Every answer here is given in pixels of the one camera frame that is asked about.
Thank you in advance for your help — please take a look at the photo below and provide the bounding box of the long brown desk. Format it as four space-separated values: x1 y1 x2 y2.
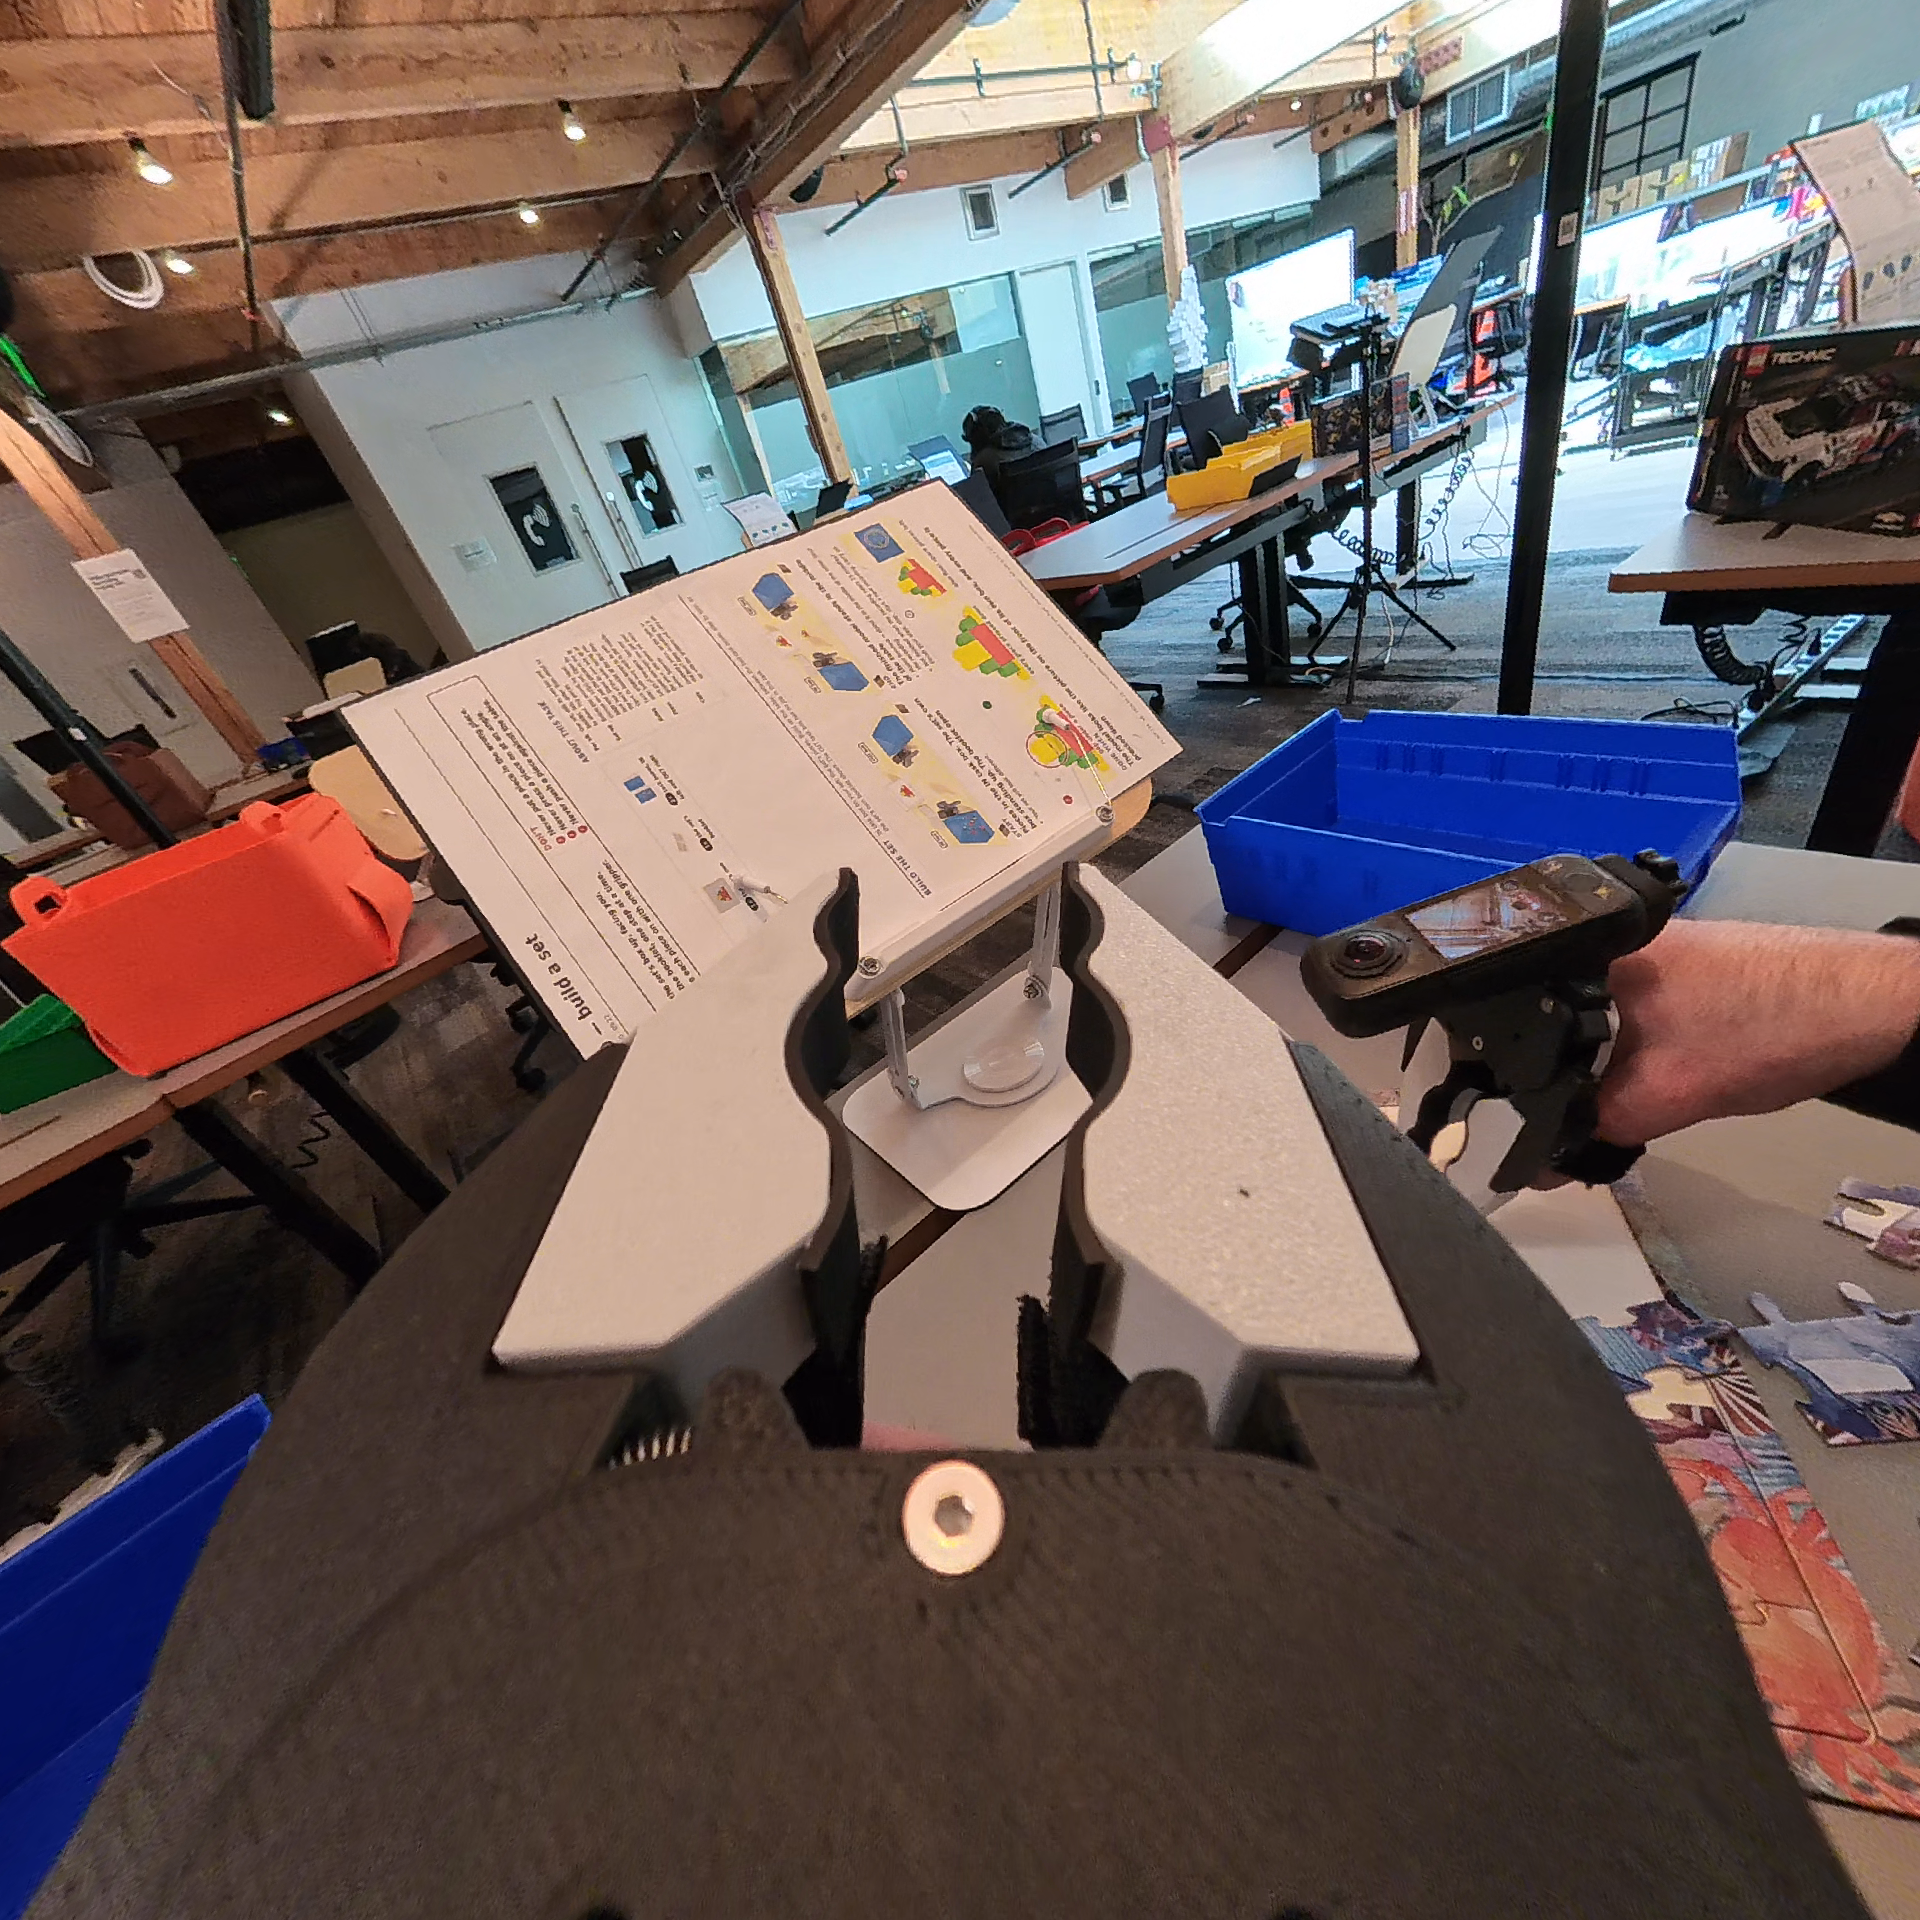
1017 406 1517 707

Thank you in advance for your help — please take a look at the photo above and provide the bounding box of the black office chair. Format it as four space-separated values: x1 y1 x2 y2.
1072 577 1169 713
991 442 1089 530

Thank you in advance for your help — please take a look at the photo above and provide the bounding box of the black tripod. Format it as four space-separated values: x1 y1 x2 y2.
1286 307 1460 707

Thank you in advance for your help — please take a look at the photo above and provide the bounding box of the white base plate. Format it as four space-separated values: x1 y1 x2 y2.
841 1049 1095 1208

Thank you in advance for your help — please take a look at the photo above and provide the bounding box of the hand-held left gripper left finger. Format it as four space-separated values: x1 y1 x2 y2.
492 867 886 1447

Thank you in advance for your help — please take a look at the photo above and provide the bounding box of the black toy car box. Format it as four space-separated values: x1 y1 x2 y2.
1682 339 1920 537

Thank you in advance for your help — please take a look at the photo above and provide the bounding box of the printed sheet on stand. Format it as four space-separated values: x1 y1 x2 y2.
1788 120 1920 327

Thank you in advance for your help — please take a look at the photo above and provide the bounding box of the green plastic bin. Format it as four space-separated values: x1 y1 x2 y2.
0 994 120 1116

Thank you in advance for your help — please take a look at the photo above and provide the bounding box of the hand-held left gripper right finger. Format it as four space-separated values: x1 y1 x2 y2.
1020 861 1421 1447

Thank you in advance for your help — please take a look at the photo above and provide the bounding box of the yellow plastic bin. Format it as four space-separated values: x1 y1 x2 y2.
1166 426 1313 512

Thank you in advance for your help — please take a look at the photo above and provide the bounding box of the orange plastic bin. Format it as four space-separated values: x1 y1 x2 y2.
6 792 412 1079

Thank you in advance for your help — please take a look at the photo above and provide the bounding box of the person's right forearm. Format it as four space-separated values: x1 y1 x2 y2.
1791 915 1920 1136

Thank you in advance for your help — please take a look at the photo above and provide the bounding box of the grey metal bracket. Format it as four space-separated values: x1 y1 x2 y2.
897 1036 1059 1116

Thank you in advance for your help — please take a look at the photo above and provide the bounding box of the person's right hand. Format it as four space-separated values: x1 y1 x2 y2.
1593 915 1798 1153

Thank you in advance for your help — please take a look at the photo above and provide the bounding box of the grey blue white puzzle piece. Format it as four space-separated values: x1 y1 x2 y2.
1740 1281 1920 1448

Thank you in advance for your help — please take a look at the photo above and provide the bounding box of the black vertical pole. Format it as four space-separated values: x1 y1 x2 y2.
1497 0 1609 719

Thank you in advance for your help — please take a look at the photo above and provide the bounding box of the pale wooden stand board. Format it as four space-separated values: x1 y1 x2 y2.
307 741 1157 1022

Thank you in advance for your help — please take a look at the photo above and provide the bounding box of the white paper holder bar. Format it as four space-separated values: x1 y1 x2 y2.
858 806 1120 983

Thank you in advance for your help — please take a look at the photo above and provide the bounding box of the sea print jigsaw puzzle board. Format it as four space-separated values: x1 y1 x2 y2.
1492 1184 1920 1820

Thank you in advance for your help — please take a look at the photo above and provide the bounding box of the blue plastic bin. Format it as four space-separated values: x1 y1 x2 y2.
1196 708 1744 934
0 1395 275 1877

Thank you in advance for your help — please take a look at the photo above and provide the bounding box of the wooden desk with black legs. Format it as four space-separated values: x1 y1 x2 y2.
1607 509 1920 860

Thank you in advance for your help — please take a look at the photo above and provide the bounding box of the white angled board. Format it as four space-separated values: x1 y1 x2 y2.
1386 228 1505 389

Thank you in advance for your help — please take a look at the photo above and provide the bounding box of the grey desk with brown edge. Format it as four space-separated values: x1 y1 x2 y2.
0 886 497 1217

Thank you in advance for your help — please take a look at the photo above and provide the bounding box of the white printed instruction sheet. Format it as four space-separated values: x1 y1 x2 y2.
343 478 1187 1061

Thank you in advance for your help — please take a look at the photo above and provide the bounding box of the white paper notice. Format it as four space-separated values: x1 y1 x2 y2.
73 549 190 644

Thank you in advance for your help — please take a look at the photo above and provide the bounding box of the black slanted pole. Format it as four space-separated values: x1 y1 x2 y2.
0 630 173 849

